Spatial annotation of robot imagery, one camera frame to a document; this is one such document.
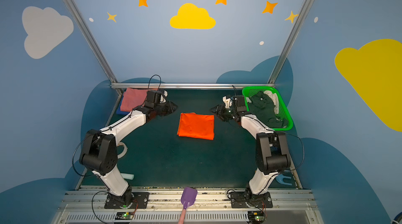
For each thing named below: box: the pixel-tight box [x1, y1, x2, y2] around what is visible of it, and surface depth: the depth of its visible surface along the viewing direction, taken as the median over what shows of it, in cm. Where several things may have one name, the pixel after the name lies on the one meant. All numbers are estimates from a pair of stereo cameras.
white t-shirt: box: [263, 90, 279, 115], surface depth 112 cm
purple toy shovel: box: [177, 186, 198, 224], surface depth 75 cm
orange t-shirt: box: [176, 112, 215, 141], surface depth 101 cm
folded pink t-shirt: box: [120, 87, 159, 113], surface depth 113 cm
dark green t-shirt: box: [247, 91, 288, 129], surface depth 112 cm
